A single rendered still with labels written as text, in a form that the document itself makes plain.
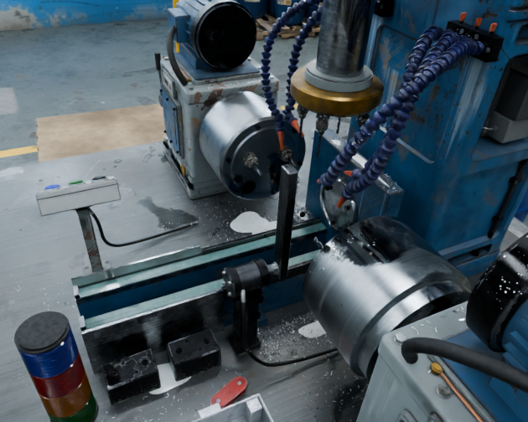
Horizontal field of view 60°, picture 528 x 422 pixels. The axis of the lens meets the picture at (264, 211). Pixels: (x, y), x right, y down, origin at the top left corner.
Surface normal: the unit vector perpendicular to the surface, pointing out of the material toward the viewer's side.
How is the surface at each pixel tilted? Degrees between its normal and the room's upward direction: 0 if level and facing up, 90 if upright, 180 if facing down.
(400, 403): 89
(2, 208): 0
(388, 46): 90
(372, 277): 36
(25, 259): 0
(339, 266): 47
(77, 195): 64
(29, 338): 0
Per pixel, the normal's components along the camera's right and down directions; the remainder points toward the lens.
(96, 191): 0.40, 0.16
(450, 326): 0.04, -0.79
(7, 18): 0.43, 0.56
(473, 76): -0.90, 0.22
